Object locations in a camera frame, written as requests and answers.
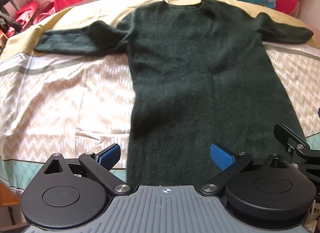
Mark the red bag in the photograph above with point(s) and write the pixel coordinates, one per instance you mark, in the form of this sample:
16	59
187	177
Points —
46	11
26	10

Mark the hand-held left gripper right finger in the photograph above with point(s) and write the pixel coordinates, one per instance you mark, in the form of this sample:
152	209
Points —
221	157

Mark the beige patterned bed sheet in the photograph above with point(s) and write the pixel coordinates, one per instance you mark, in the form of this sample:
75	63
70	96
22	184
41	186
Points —
70	92

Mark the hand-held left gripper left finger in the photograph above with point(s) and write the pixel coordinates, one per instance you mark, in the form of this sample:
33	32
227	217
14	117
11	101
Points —
110	155

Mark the dark green sweater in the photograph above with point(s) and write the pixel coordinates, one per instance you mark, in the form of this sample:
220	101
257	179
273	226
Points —
190	72

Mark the wooden cabinet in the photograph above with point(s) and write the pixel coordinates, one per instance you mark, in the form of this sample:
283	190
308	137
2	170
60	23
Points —
308	0

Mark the wooden bedside furniture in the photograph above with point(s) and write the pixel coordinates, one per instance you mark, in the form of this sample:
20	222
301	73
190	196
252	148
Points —
7	195

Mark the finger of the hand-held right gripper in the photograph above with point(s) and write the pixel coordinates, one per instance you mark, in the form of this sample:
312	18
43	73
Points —
296	145

